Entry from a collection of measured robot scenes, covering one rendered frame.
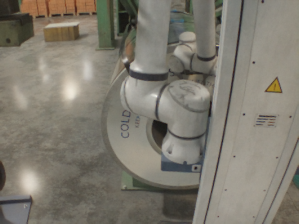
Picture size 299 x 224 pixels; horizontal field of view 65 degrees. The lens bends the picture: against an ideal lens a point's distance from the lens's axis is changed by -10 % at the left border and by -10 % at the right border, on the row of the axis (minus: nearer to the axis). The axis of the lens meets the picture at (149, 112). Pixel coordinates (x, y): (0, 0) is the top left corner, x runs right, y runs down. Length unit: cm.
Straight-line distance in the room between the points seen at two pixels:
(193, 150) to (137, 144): 87
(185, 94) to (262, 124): 28
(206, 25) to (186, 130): 42
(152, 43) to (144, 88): 17
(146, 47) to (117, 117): 84
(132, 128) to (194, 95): 90
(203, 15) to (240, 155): 54
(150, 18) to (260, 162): 63
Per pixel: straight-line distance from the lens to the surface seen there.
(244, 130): 83
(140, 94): 96
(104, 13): 617
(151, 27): 92
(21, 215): 238
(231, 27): 69
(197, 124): 92
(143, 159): 189
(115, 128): 173
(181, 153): 98
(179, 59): 121
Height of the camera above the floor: 174
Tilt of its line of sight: 30 degrees down
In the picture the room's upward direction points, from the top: straight up
